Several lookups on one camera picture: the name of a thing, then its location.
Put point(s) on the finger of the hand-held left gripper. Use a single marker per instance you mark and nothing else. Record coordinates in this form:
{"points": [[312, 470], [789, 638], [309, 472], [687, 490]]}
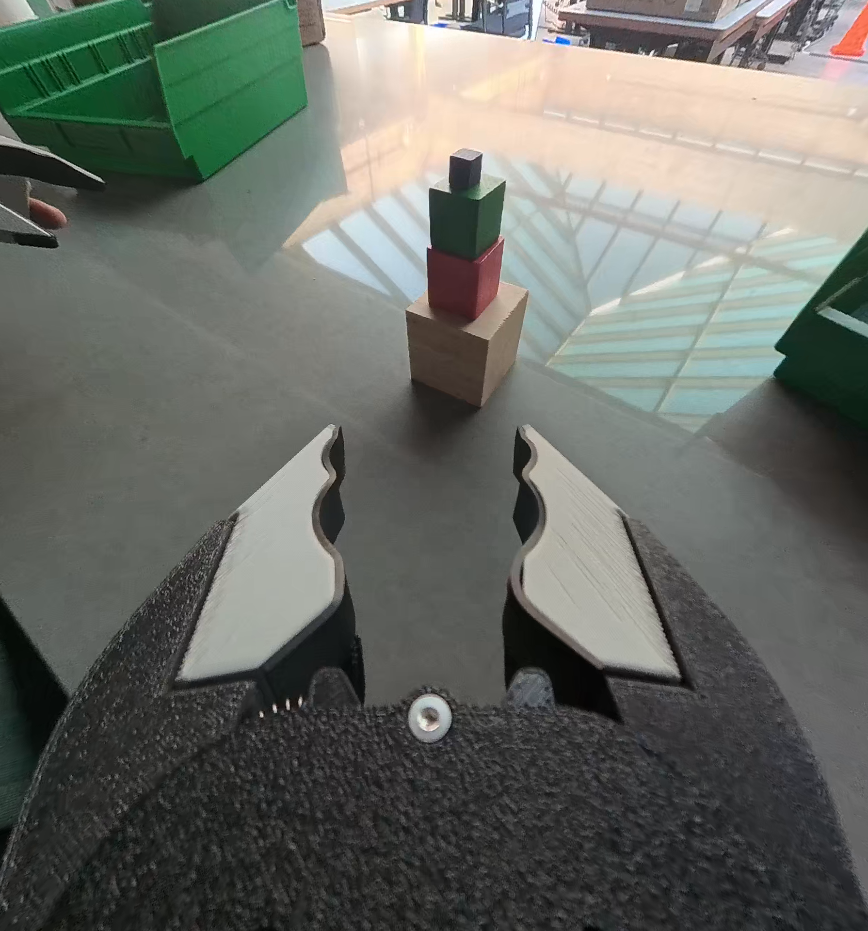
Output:
{"points": [[27, 160], [5, 218]]}

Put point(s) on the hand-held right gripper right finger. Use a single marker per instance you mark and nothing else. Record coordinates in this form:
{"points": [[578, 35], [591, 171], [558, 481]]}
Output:
{"points": [[594, 589]]}

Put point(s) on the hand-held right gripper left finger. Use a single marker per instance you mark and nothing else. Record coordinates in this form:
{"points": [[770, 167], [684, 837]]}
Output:
{"points": [[267, 589]]}

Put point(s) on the green plastic bin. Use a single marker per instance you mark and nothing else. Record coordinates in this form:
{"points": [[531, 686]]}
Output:
{"points": [[223, 94], [841, 364]]}

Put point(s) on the large plain wooden cube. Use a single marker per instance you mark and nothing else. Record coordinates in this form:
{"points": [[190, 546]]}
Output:
{"points": [[456, 356]]}

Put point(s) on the red wooden cube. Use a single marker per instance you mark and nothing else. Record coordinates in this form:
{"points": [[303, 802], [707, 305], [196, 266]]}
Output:
{"points": [[459, 280]]}

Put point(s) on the green wooden cube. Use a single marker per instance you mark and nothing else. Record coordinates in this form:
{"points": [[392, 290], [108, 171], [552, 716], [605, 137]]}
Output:
{"points": [[463, 222]]}

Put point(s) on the small blue cube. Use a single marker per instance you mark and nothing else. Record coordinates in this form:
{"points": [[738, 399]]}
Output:
{"points": [[465, 171]]}

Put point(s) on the person's left hand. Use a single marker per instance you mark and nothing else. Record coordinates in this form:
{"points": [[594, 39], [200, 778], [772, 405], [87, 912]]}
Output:
{"points": [[47, 214]]}

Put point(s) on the plain brown cardboard box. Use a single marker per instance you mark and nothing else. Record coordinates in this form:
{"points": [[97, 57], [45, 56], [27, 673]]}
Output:
{"points": [[312, 22]]}

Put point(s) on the wooden-top work table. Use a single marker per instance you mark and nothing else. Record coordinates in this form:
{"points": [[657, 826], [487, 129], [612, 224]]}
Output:
{"points": [[667, 29]]}

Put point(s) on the scribbled cardboard box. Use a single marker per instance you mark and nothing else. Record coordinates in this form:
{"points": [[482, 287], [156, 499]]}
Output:
{"points": [[659, 9]]}

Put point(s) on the orange traffic cone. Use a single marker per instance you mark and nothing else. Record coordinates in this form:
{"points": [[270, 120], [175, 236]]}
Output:
{"points": [[857, 29]]}

